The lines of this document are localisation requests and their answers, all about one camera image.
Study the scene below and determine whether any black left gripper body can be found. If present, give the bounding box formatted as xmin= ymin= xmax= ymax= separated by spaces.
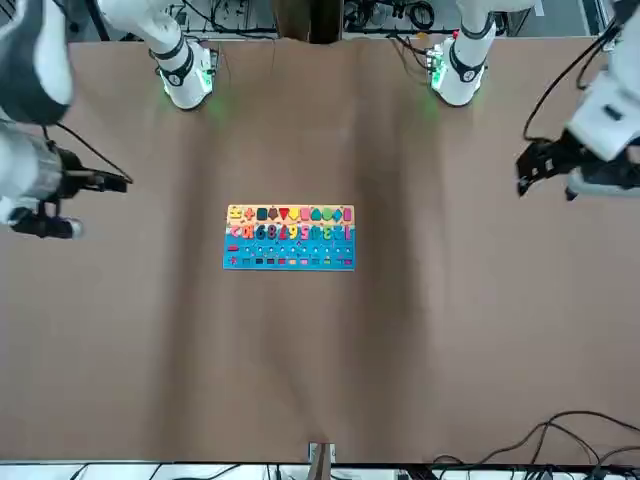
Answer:
xmin=514 ymin=130 xmax=587 ymax=198

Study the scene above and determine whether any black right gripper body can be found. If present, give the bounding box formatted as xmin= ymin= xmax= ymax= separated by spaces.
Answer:
xmin=8 ymin=199 xmax=85 ymax=240

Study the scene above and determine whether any blue ocean toy board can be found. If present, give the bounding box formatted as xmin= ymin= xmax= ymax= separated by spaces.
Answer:
xmin=221 ymin=203 xmax=357 ymax=273

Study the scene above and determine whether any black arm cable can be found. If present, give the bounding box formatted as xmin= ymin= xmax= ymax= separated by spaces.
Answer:
xmin=522 ymin=22 xmax=624 ymax=144
xmin=42 ymin=122 xmax=135 ymax=186

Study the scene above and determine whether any black cable bundle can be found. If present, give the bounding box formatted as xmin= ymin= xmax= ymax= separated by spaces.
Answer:
xmin=344 ymin=0 xmax=436 ymax=31

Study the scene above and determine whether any black table cable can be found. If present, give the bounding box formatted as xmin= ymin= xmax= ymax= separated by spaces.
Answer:
xmin=432 ymin=409 xmax=640 ymax=480

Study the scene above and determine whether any aluminium frame post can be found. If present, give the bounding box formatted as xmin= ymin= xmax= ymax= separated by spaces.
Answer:
xmin=307 ymin=440 xmax=337 ymax=480

